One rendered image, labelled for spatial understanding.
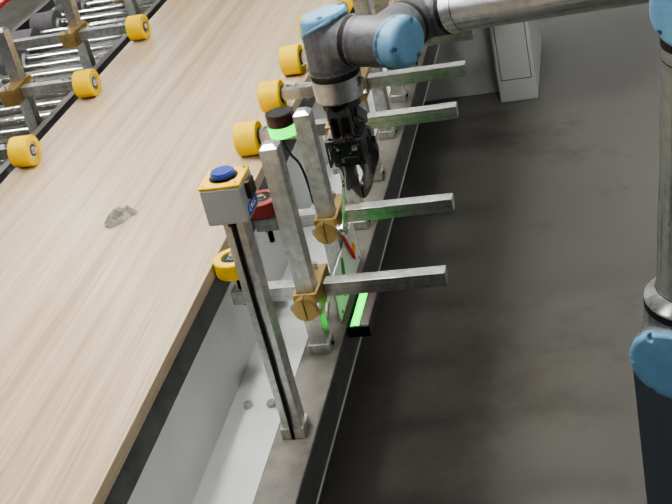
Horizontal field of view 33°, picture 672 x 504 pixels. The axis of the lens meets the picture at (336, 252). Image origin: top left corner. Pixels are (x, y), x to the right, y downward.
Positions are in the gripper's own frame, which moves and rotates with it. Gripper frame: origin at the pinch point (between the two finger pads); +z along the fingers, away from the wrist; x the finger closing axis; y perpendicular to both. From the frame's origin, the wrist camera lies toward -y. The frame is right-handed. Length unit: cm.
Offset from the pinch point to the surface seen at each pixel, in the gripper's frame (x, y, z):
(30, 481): -44, 70, 9
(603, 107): 42, -251, 99
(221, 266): -28.8, 9.8, 8.5
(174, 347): -31.5, 34.5, 10.1
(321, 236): -13.6, -10.2, 14.9
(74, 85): -101, -95, 4
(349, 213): -8.5, -17.2, 13.9
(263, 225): -28.0, -17.0, 14.5
